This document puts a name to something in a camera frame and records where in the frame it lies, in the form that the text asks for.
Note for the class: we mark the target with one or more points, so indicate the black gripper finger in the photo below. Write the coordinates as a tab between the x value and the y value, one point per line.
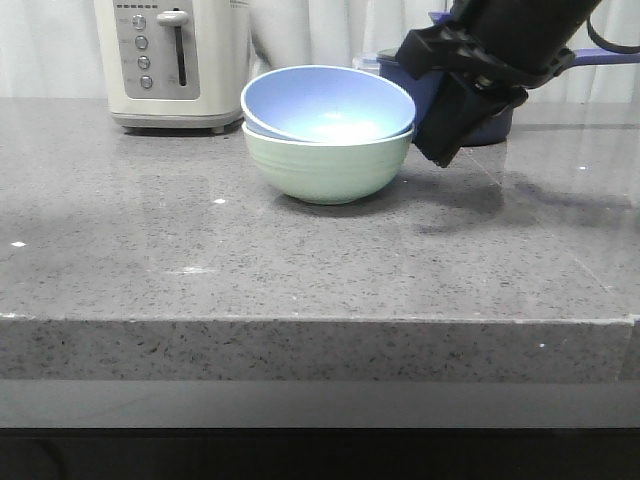
489	114
460	106

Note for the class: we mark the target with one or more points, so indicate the blue saucepan with handle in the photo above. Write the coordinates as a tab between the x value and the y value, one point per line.
424	90

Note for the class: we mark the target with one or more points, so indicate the white curtain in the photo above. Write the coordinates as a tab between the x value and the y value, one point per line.
51	48

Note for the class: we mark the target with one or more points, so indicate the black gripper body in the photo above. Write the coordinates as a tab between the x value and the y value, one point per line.
526	53

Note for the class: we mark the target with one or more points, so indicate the blue bowl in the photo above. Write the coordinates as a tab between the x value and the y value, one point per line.
326	104

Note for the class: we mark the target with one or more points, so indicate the clear plastic container blue lid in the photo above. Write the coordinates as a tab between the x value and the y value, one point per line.
367	63

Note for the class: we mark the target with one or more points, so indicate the cream toaster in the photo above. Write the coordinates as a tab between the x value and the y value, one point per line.
178	64

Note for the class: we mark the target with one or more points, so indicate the light green bowl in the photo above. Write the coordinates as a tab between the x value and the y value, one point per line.
325	173

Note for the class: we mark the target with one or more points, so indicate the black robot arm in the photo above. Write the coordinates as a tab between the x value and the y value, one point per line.
469	11

